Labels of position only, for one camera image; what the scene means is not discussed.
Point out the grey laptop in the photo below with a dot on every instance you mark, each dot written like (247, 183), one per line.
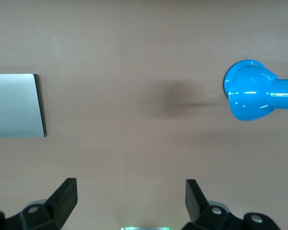
(14, 107)

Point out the brown table cover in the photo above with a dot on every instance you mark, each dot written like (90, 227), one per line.
(134, 60)

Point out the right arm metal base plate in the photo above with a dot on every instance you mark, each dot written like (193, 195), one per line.
(144, 228)

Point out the blue desk lamp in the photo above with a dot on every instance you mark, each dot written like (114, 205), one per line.
(249, 95)

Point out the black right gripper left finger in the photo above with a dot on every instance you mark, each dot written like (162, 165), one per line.
(62, 198)

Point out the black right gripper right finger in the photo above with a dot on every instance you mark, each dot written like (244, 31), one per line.
(194, 201)

